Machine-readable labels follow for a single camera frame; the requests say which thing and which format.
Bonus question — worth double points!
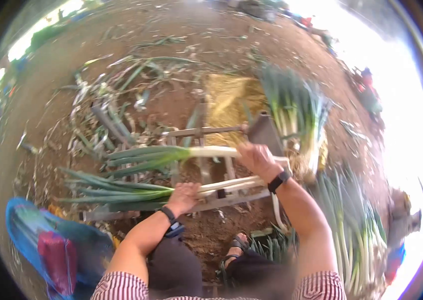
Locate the bunch of green leeks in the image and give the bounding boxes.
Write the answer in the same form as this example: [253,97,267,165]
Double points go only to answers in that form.
[57,166,269,206]

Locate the wooden cutting frame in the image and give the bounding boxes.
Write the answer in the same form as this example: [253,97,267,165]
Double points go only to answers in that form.
[83,125,273,223]

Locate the grey metal chopping blade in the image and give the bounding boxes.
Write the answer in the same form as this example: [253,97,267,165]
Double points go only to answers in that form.
[246,112,286,157]

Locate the person's body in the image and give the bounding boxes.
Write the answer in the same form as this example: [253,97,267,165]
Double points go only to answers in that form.
[91,271,347,300]

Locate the person's right hand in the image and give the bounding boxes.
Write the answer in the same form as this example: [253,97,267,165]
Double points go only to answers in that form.
[236,142,286,184]

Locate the person's right fingers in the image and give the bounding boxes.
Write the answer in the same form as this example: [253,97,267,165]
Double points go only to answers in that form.
[236,143,258,166]

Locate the small heap of leek tops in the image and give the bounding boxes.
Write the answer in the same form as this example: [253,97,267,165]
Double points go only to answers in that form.
[248,224,299,264]

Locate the yellow straw heap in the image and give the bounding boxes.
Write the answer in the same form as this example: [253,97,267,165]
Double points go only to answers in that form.
[203,73,269,148]

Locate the large pile of leeks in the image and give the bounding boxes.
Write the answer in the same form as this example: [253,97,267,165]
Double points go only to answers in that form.
[308,168,389,298]

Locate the heap of leek trimmings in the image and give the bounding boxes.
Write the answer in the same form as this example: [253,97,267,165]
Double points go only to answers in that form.
[16,55,205,181]

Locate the person's left fingers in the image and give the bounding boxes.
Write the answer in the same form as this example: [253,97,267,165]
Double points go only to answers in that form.
[181,182,202,196]

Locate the person's left hand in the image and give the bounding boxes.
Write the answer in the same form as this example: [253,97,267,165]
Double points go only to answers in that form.
[166,182,202,218]

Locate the black wrist band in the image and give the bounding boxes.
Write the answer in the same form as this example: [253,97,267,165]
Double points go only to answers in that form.
[267,169,292,195]
[158,206,186,239]

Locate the tied bundle of leeks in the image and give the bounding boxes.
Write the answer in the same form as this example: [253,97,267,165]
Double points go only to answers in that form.
[259,64,333,178]

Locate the single green leek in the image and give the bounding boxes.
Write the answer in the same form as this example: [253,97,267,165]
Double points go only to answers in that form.
[103,145,289,179]

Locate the blue mesh bag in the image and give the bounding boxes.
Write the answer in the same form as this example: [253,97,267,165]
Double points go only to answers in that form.
[5,197,115,300]

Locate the person's legs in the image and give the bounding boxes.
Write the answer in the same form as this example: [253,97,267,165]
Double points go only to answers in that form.
[147,232,299,300]

